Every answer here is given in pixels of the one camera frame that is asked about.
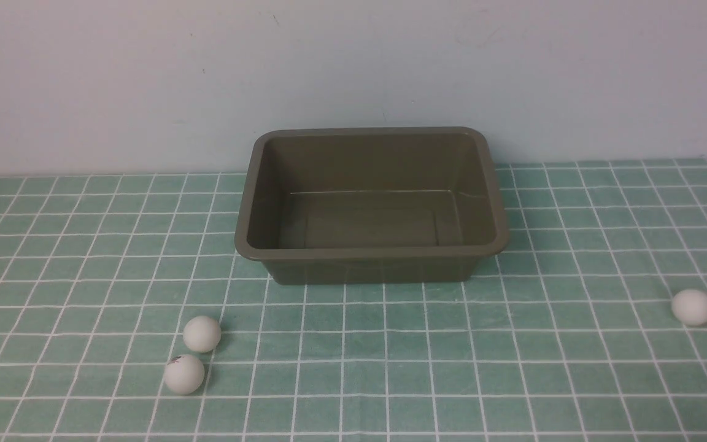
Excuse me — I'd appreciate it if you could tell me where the green checkered tablecloth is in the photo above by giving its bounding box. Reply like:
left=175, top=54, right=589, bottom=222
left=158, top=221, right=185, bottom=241
left=0, top=158, right=707, bottom=441

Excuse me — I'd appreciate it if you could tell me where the white ping-pong ball with mark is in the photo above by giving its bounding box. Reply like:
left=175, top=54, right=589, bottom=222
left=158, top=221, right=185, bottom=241
left=163, top=354, right=205, bottom=395

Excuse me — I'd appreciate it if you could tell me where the olive green plastic bin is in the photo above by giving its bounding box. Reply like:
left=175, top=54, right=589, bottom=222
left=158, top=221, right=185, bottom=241
left=235, top=126, right=510, bottom=285

